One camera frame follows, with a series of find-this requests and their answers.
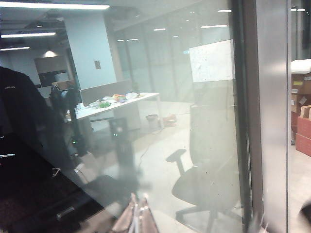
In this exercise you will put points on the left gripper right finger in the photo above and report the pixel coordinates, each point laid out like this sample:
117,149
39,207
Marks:
260,224

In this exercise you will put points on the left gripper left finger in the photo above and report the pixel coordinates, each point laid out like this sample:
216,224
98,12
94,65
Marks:
136,218

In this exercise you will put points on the dark office chair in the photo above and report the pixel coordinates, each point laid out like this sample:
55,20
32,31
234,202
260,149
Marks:
206,184

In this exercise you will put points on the red cardboard box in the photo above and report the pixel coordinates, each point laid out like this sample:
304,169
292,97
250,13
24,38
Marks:
303,136

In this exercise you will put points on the brown cardboard box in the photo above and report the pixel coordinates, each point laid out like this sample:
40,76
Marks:
301,92

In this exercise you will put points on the large glass pane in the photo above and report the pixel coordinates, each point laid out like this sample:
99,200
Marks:
170,72

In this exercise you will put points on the white whiteboard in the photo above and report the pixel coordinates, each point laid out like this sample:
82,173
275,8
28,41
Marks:
211,60

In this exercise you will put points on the grey metal frame post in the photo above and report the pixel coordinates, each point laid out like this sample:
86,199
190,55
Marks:
267,109

